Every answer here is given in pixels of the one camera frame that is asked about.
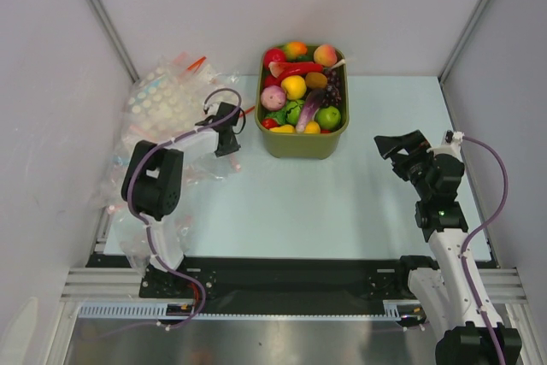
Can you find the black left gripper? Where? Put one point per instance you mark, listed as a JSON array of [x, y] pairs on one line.
[[233, 146]]

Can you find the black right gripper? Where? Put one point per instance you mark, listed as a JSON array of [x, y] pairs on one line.
[[402, 156]]

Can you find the clear zip top bag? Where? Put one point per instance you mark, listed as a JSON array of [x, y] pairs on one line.
[[210, 167]]

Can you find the purple toy eggplant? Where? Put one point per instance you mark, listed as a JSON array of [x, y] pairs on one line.
[[312, 104]]

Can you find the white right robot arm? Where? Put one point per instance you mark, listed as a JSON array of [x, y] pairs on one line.
[[448, 285]]

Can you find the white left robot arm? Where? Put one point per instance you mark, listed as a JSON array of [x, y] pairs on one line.
[[152, 185]]

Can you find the dotted clear zip bag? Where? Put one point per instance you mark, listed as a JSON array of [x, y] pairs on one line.
[[174, 95]]

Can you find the pile of clear zip bags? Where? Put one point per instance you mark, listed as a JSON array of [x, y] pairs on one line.
[[122, 234]]

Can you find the red toy tomato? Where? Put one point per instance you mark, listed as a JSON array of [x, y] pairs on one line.
[[269, 123]]

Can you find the yellow toy banana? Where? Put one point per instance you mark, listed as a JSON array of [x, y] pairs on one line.
[[287, 128]]

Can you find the pink toy onion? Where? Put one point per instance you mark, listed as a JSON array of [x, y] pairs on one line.
[[273, 98]]

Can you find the green toy watermelon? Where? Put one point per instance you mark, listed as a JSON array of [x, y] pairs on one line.
[[293, 110]]

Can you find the olive green plastic bin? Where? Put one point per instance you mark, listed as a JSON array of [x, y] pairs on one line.
[[302, 145]]

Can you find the yellow toy lemon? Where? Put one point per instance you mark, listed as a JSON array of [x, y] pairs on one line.
[[312, 128]]

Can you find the green toy apple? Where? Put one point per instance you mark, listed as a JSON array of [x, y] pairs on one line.
[[328, 118]]

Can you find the yellow toy apple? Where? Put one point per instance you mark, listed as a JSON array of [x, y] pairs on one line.
[[294, 87]]

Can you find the toy watermelon slice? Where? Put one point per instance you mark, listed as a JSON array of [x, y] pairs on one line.
[[277, 68]]

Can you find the dark purple toy grapes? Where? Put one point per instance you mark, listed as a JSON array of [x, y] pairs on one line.
[[332, 89]]

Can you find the red toy chili pepper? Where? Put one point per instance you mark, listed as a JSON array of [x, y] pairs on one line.
[[299, 69]]

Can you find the red toy apple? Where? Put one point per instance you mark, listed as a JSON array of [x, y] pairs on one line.
[[273, 55]]

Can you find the brown toy kiwi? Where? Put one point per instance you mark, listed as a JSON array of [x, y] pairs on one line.
[[316, 80]]

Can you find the orange green toy mango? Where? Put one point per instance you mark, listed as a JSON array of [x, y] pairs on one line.
[[294, 50]]

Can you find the peach toy fruit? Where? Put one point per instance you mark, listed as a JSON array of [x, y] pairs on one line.
[[325, 55]]

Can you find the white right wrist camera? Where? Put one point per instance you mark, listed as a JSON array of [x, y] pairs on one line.
[[451, 144]]

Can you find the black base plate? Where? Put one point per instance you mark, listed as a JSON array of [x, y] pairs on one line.
[[298, 283]]

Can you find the white slotted cable duct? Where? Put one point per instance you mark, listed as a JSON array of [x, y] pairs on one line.
[[388, 310]]

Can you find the aluminium frame rail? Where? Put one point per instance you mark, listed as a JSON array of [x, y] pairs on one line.
[[503, 285]]

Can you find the right aluminium corner post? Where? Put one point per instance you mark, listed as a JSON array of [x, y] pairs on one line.
[[463, 39]]

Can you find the aluminium corner post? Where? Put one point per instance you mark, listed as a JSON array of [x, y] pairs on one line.
[[463, 39], [114, 38]]

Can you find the left aluminium corner post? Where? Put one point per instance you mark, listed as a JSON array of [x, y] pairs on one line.
[[114, 38]]

